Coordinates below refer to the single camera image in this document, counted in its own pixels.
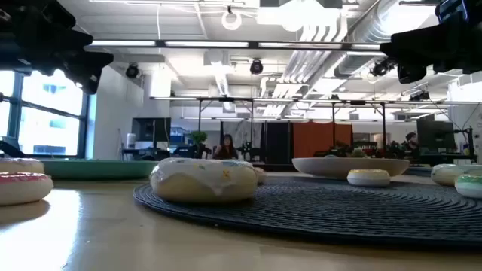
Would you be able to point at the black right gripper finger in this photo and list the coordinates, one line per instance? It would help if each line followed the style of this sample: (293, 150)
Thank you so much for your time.
(410, 45)
(411, 73)

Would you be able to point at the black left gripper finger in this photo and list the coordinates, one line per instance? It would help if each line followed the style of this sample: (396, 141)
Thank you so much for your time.
(90, 71)

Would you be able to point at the black background robot arm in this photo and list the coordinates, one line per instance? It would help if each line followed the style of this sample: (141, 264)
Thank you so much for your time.
(246, 148)

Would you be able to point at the black monitor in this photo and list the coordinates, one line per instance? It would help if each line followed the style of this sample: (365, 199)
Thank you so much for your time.
(150, 130)
(435, 133)

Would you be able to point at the person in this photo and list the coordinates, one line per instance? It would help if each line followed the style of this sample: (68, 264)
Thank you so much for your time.
(411, 141)
(226, 148)

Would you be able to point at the white cylinder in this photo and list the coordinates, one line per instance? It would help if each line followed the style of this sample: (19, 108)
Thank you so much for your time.
(130, 141)

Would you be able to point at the green plate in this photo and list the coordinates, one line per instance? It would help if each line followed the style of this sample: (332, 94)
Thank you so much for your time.
(98, 169)

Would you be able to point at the blue plate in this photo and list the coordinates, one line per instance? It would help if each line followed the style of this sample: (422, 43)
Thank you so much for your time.
(420, 171)

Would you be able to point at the dark desk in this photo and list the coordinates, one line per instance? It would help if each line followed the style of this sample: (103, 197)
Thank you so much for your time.
(147, 152)

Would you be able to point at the black stand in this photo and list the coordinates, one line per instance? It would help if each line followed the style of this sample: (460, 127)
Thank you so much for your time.
(11, 148)

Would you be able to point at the white frosted donut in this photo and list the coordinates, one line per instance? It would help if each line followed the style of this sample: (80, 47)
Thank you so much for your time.
(19, 165)
(446, 175)

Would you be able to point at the beige plate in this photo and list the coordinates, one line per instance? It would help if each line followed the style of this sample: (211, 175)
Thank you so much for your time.
(350, 165)

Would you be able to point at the orange partition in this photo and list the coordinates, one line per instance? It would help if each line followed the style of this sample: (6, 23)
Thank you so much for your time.
(320, 139)

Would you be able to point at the green potted plant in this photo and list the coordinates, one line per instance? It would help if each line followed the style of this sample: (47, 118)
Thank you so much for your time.
(199, 137)

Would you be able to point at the green frosted donut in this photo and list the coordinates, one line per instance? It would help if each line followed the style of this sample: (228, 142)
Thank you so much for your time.
(470, 186)

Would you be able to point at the black partition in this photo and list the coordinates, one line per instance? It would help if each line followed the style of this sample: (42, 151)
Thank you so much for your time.
(278, 141)

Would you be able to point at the large white glazed donut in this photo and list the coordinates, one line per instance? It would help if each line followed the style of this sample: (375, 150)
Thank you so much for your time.
(203, 180)

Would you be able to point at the round blue woven placemat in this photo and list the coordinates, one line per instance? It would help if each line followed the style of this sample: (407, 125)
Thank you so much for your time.
(301, 211)

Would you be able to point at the black ceiling camera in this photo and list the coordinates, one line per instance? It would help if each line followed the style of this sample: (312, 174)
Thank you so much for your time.
(256, 66)
(132, 70)
(382, 67)

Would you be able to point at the silver ventilation duct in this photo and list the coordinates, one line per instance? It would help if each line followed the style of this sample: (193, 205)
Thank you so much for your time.
(371, 26)

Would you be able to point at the black overhead light rail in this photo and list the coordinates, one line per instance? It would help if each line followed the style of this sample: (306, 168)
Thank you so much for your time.
(254, 44)

